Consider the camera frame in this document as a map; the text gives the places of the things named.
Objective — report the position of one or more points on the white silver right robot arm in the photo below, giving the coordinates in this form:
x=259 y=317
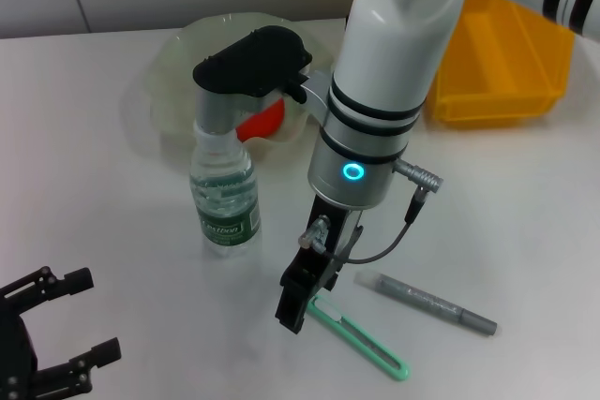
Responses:
x=389 y=44

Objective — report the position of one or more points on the clear green-label water bottle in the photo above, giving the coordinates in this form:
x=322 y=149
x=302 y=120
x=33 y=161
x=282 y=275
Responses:
x=225 y=226

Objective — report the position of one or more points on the orange fruit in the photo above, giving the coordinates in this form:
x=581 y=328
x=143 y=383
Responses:
x=262 y=123

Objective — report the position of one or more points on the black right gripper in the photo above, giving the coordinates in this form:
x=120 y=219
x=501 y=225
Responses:
x=304 y=266

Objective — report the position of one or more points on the yellow plastic storage bin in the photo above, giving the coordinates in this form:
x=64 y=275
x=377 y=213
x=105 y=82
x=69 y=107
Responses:
x=506 y=67

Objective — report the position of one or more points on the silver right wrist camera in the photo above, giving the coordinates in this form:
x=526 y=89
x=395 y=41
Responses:
x=253 y=58

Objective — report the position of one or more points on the green glass fruit bowl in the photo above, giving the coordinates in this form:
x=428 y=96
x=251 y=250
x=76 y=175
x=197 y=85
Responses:
x=178 y=91

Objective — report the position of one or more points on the green utility knife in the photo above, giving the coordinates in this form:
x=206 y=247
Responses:
x=347 y=325

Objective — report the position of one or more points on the grey marker pen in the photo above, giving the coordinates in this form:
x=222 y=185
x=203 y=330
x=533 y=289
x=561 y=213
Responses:
x=445 y=308

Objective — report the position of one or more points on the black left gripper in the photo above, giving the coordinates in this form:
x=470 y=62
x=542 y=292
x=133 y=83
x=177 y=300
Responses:
x=14 y=358

